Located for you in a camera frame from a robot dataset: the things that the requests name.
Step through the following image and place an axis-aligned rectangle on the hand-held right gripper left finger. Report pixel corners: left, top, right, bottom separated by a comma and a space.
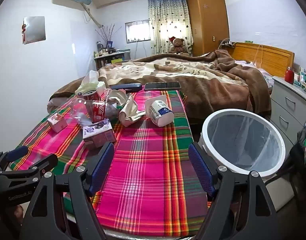
19, 141, 116, 240

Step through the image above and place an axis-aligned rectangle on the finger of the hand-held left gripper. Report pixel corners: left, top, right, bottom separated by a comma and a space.
0, 145, 29, 173
0, 154, 59, 180

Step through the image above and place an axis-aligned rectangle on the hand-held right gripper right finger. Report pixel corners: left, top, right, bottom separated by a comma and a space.
188, 142, 278, 240

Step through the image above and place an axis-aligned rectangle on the purple milk carton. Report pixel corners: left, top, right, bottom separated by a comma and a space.
82, 119, 117, 151

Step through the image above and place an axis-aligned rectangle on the strawberry milk carton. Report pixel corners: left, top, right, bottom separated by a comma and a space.
47, 112, 69, 133

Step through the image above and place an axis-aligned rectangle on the red soda can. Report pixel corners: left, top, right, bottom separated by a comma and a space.
82, 89, 106, 123

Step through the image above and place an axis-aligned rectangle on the beige paper cup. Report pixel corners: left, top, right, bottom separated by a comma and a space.
118, 90, 146, 128

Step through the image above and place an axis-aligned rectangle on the clear plastic bottle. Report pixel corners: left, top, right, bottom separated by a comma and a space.
68, 97, 118, 128

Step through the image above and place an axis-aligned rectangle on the white blue-label cup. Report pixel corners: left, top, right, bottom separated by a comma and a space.
145, 95, 175, 127

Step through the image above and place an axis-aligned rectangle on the white round trash bin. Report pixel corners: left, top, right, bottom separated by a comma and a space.
197, 109, 286, 180

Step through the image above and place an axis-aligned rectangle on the person's left hand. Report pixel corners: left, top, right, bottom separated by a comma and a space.
13, 204, 26, 224

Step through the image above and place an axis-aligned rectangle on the plaid bed sheet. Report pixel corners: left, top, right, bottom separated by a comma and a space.
9, 89, 213, 238

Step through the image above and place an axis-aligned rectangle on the brown beige blanket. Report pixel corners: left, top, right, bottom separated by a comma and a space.
47, 49, 272, 120

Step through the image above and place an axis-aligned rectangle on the dark blue glasses case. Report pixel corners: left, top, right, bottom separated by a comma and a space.
110, 82, 143, 93

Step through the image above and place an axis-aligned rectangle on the soft tissue pack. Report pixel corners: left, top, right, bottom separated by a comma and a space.
75, 70, 106, 98

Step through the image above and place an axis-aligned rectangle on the black smartphone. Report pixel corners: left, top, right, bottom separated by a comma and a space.
144, 81, 181, 92

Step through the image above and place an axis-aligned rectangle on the grey nightstand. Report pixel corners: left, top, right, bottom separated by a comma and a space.
269, 76, 306, 155

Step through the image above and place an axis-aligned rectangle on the cluttered side shelf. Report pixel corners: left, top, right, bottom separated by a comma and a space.
94, 50, 131, 70

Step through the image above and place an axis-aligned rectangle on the row of small bottles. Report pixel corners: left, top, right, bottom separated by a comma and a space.
94, 41, 118, 57

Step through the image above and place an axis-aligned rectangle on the pink floral pillow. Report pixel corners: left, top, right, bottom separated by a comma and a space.
234, 60, 273, 85

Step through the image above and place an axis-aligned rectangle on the vase with twigs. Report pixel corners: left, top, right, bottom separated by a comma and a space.
95, 24, 118, 49

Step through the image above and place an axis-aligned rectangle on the brown teddy bear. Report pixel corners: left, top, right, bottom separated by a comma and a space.
168, 37, 191, 55

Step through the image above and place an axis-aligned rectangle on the red jar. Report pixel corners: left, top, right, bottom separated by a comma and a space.
284, 67, 294, 84

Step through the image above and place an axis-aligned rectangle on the wooden bed headboard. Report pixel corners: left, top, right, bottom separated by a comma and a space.
229, 42, 295, 78

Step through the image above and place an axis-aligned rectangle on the pile of small boxes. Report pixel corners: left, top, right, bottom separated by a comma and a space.
294, 66, 306, 90

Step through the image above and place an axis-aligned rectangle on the small window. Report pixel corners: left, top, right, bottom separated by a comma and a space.
125, 20, 151, 43

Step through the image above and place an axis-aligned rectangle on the wooden wardrobe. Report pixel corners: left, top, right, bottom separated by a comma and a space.
187, 0, 230, 57

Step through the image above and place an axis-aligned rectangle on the air conditioner pipe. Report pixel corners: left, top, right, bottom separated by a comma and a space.
79, 4, 105, 28

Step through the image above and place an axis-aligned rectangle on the patterned curtain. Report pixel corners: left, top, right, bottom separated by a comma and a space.
147, 0, 193, 55

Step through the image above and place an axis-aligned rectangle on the silver wall poster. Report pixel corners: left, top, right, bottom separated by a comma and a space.
21, 16, 47, 45

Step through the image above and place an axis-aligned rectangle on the thin charging cable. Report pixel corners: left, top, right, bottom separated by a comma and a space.
253, 44, 264, 68

